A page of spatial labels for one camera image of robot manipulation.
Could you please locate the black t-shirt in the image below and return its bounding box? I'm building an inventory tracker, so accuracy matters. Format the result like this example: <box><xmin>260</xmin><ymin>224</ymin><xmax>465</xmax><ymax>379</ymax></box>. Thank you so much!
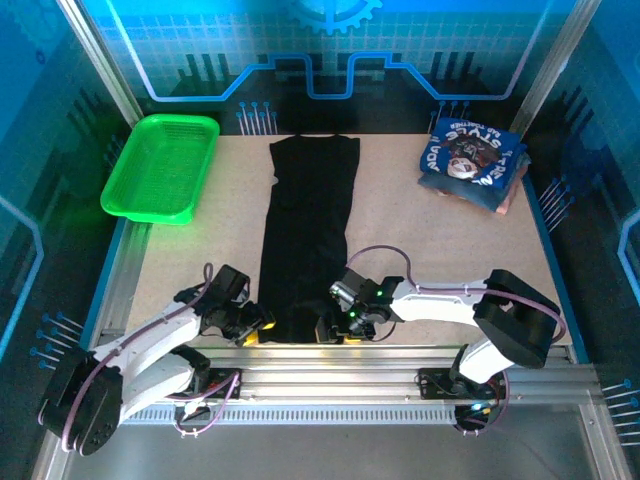
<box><xmin>258</xmin><ymin>132</ymin><xmax>362</xmax><ymax>345</ymax></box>

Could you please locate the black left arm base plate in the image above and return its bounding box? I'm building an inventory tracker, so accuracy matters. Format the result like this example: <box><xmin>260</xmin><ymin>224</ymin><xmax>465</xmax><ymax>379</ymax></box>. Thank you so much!
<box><xmin>192</xmin><ymin>367</ymin><xmax>244</xmax><ymax>401</ymax></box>

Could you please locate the pink folded t-shirt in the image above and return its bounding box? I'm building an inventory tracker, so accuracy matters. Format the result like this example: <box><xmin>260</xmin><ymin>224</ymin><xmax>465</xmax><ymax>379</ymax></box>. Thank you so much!
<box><xmin>498</xmin><ymin>164</ymin><xmax>532</xmax><ymax>216</ymax></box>

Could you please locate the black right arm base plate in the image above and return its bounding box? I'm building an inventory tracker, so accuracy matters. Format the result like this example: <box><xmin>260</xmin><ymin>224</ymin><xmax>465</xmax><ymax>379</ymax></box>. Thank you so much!
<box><xmin>418</xmin><ymin>367</ymin><xmax>510</xmax><ymax>401</ymax></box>

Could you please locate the green plastic basket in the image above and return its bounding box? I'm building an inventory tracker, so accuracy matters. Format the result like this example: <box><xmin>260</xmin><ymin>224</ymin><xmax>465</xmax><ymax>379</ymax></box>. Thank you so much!
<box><xmin>100</xmin><ymin>113</ymin><xmax>221</xmax><ymax>225</ymax></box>

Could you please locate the black controller with LEDs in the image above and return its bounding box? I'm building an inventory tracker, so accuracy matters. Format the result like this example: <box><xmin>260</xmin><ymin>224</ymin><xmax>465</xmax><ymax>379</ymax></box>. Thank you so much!
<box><xmin>452</xmin><ymin>399</ymin><xmax>499</xmax><ymax>436</ymax></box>

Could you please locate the aluminium frame post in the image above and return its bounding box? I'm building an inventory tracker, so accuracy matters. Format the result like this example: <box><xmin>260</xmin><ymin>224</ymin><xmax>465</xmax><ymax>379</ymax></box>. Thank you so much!
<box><xmin>509</xmin><ymin>0</ymin><xmax>601</xmax><ymax>135</ymax></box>
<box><xmin>57</xmin><ymin>0</ymin><xmax>146</xmax><ymax>132</ymax></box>

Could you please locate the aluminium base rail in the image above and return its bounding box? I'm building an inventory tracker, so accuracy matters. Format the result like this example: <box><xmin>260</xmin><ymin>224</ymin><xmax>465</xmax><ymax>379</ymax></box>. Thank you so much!
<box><xmin>64</xmin><ymin>344</ymin><xmax>601</xmax><ymax>402</ymax></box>

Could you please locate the slotted grey cable duct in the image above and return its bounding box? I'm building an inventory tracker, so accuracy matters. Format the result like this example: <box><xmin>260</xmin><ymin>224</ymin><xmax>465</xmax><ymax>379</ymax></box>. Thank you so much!
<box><xmin>122</xmin><ymin>403</ymin><xmax>459</xmax><ymax>427</ymax></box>

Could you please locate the blue printed folded t-shirt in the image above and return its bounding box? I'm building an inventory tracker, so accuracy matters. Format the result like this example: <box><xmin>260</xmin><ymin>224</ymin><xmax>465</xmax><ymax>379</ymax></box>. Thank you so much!
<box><xmin>418</xmin><ymin>118</ymin><xmax>529</xmax><ymax>197</ymax></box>

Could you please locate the grey metal bottom panel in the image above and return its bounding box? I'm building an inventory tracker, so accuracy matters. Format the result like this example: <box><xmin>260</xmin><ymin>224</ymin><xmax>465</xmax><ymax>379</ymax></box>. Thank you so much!
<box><xmin>29</xmin><ymin>389</ymin><xmax>632</xmax><ymax>480</ymax></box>

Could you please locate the white wire connector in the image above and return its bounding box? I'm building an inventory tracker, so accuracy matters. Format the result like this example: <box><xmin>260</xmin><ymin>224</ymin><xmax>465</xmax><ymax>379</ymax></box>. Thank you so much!
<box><xmin>174</xmin><ymin>394</ymin><xmax>211</xmax><ymax>420</ymax></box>

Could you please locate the blue table side strip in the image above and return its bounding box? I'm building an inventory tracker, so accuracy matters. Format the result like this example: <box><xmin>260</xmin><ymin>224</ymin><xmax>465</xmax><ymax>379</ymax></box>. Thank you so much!
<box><xmin>522</xmin><ymin>174</ymin><xmax>591</xmax><ymax>364</ymax></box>
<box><xmin>74</xmin><ymin>217</ymin><xmax>127</xmax><ymax>364</ymax></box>

